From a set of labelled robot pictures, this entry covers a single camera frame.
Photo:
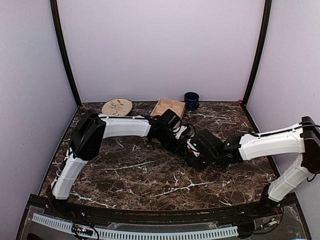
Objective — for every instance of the dark blue mug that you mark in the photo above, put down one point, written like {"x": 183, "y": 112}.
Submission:
{"x": 191, "y": 100}

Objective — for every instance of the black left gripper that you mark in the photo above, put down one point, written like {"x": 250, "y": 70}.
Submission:
{"x": 180, "y": 147}

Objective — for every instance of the black left frame post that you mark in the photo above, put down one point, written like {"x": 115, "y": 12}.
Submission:
{"x": 63, "y": 51}

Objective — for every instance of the black right frame post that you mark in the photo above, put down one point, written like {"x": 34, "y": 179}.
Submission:
{"x": 258, "y": 52}

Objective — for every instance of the argyle patterned sock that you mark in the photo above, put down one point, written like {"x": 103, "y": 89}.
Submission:
{"x": 191, "y": 151}

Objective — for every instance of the wooden compartment tray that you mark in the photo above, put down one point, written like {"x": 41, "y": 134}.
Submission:
{"x": 164, "y": 104}

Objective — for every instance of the white slotted cable duct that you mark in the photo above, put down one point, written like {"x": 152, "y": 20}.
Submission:
{"x": 121, "y": 231}

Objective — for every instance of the black frame post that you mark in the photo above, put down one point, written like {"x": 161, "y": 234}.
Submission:
{"x": 258, "y": 52}
{"x": 63, "y": 51}

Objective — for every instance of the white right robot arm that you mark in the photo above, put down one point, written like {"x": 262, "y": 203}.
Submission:
{"x": 302, "y": 138}

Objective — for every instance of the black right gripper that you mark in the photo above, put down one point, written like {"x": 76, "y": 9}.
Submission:
{"x": 198, "y": 166}

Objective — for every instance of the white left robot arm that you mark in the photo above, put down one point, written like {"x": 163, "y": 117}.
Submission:
{"x": 93, "y": 128}

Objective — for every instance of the cream floral plate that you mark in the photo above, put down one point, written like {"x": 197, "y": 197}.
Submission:
{"x": 117, "y": 107}

